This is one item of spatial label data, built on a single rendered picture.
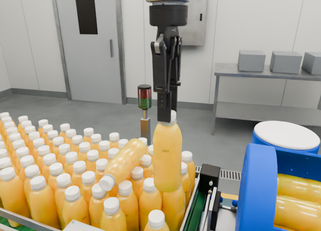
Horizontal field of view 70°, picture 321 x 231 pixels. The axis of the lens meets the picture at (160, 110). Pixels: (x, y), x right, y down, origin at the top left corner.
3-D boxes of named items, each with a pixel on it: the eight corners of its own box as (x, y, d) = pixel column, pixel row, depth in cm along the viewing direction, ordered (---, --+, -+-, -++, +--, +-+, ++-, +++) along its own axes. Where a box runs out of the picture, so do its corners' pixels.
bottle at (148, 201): (166, 235, 74) (166, 188, 67) (147, 246, 70) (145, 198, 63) (154, 220, 79) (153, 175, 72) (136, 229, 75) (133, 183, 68)
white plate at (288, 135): (299, 154, 92) (298, 157, 92) (331, 136, 106) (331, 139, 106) (242, 128, 113) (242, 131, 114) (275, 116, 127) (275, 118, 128)
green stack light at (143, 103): (148, 110, 103) (148, 99, 102) (135, 108, 105) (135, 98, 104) (154, 105, 109) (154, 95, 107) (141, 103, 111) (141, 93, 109)
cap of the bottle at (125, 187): (119, 185, 68) (118, 180, 67) (132, 184, 68) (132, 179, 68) (117, 194, 64) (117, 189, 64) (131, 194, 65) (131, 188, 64)
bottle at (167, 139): (155, 174, 64) (155, 112, 57) (181, 176, 63) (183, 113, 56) (151, 192, 57) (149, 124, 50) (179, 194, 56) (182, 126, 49)
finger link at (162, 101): (167, 83, 47) (162, 87, 45) (166, 107, 49) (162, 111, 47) (160, 83, 48) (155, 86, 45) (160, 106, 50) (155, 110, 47)
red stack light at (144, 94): (148, 99, 101) (148, 90, 100) (135, 97, 104) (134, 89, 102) (154, 95, 107) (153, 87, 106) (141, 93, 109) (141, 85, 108)
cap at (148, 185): (159, 187, 67) (159, 183, 66) (147, 193, 65) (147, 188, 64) (152, 180, 70) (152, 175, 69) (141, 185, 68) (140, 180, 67)
